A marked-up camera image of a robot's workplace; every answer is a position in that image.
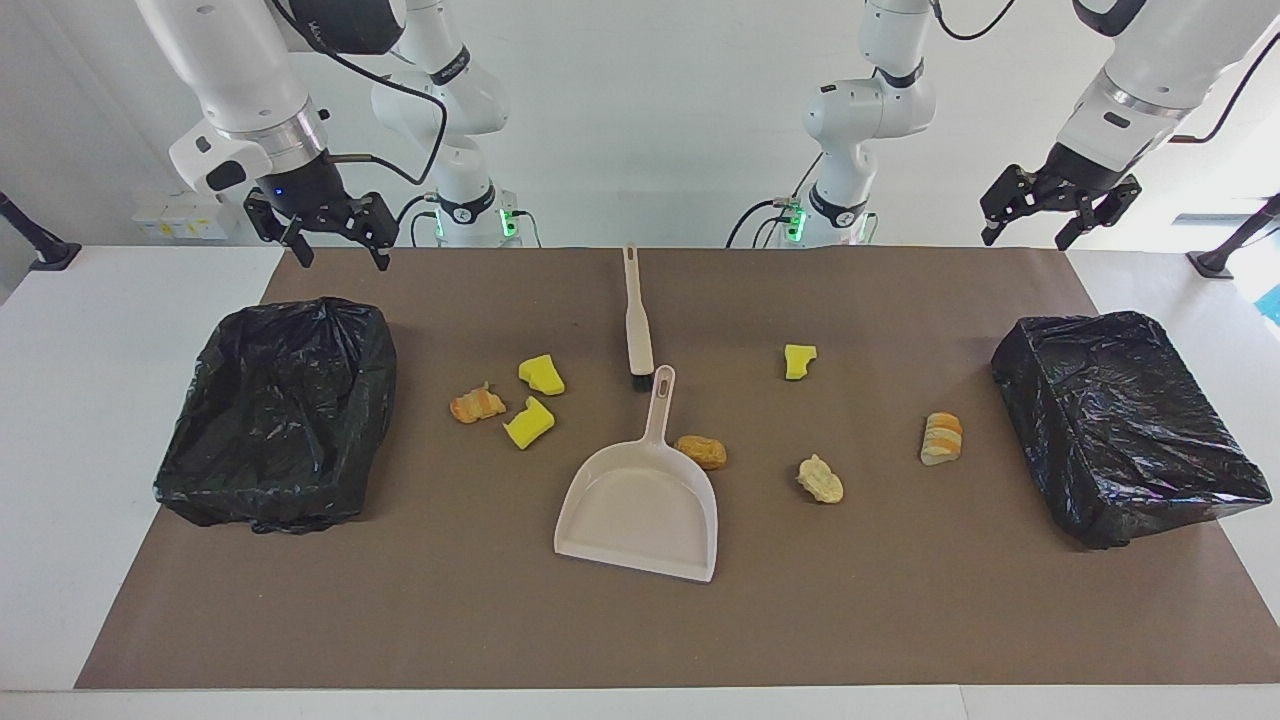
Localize orange striped croissant piece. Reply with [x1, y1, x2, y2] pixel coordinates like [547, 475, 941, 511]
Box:
[449, 381, 508, 425]

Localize orange striped bread slice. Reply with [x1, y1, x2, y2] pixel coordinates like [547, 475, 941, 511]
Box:
[919, 411, 965, 468]

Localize beige brush with black bristles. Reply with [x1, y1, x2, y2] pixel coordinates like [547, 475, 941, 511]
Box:
[622, 243, 656, 392]

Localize pale yellow bread piece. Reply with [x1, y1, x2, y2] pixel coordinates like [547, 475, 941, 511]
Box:
[796, 453, 846, 506]

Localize beige plastic dustpan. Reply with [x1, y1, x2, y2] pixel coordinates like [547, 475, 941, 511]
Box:
[553, 364, 720, 584]

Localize brown bread roll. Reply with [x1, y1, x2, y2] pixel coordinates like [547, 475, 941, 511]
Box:
[674, 434, 729, 472]

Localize black bag lined bin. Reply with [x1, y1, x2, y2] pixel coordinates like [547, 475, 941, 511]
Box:
[990, 310, 1274, 551]
[152, 296, 399, 535]

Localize white power strip boxes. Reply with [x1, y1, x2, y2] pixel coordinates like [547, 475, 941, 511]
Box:
[132, 192, 241, 241]

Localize brown table mat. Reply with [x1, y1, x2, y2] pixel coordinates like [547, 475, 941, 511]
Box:
[75, 247, 1280, 691]

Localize black right base cable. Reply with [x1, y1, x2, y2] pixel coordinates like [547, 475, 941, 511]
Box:
[390, 193, 443, 249]

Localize black base cable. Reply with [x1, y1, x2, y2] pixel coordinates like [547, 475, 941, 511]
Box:
[390, 193, 443, 249]
[725, 150, 823, 249]

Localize black camera stand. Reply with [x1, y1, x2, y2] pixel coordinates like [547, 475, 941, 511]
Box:
[0, 190, 83, 273]
[1186, 193, 1280, 280]

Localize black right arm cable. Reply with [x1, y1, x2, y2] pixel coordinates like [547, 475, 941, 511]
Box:
[268, 0, 449, 188]

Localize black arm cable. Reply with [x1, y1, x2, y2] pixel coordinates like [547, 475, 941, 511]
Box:
[925, 0, 1280, 146]
[268, 0, 449, 188]

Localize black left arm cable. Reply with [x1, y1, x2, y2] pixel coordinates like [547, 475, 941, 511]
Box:
[925, 0, 1280, 146]

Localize black left base cable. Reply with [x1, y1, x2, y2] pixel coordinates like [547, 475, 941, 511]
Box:
[725, 150, 823, 249]

